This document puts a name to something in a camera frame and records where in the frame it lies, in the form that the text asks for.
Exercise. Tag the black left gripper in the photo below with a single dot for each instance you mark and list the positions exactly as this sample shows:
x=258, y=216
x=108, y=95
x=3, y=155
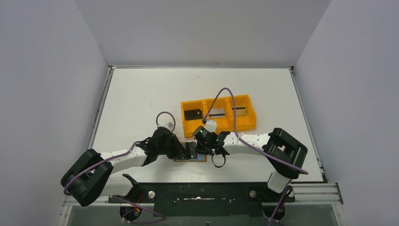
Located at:
x=176, y=149

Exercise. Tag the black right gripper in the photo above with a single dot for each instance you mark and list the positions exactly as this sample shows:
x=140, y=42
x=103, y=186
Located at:
x=199, y=145

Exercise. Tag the orange leather card holder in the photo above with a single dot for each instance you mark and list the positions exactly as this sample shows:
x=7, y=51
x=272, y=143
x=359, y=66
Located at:
x=181, y=157

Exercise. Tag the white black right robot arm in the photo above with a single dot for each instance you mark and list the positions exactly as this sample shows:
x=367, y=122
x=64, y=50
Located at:
x=285, y=153

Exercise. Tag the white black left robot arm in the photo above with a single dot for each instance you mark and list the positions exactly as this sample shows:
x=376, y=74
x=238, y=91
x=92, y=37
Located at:
x=94, y=174

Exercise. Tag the silver card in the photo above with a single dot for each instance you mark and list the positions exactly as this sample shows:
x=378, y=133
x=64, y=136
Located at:
x=216, y=113

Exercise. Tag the gold card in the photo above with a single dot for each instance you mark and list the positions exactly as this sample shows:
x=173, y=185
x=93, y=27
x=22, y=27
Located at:
x=240, y=111

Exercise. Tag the yellow middle plastic bin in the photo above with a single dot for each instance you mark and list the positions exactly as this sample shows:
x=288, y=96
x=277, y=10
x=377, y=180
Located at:
x=226, y=123

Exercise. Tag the yellow right plastic bin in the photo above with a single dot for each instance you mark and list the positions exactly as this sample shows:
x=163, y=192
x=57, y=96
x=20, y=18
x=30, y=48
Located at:
x=244, y=122

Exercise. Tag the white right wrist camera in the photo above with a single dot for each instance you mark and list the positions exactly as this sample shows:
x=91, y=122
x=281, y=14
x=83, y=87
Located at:
x=210, y=125

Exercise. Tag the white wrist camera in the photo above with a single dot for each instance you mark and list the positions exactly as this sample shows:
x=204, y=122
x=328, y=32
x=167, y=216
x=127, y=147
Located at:
x=169, y=125
x=210, y=125

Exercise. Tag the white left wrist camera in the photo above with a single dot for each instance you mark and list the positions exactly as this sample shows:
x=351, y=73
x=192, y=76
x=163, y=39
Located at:
x=169, y=125

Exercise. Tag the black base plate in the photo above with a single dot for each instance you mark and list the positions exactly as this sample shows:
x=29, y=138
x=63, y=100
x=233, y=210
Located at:
x=253, y=199

